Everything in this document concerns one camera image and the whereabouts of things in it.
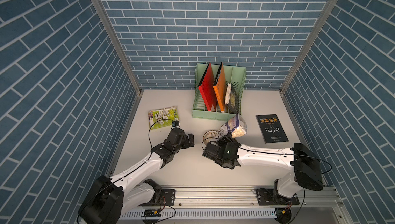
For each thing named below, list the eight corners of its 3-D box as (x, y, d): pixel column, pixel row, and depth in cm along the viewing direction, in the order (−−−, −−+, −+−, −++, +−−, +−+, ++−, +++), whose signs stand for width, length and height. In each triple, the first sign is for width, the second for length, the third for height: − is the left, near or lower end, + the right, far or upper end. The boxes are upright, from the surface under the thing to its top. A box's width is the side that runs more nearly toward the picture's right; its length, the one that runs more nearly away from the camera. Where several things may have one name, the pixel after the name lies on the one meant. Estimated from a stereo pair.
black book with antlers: (265, 144, 95) (266, 142, 93) (255, 117, 108) (256, 115, 106) (286, 142, 96) (288, 140, 94) (274, 116, 109) (275, 114, 107)
